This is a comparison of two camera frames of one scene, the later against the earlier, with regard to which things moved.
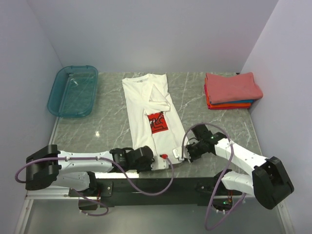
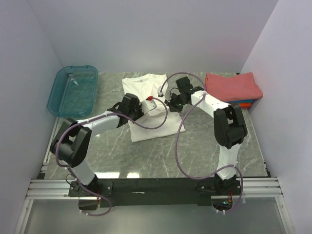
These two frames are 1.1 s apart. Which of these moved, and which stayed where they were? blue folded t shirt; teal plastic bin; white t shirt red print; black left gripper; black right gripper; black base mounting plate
Moved: black left gripper; black right gripper; white t shirt red print
Stayed: black base mounting plate; teal plastic bin; blue folded t shirt
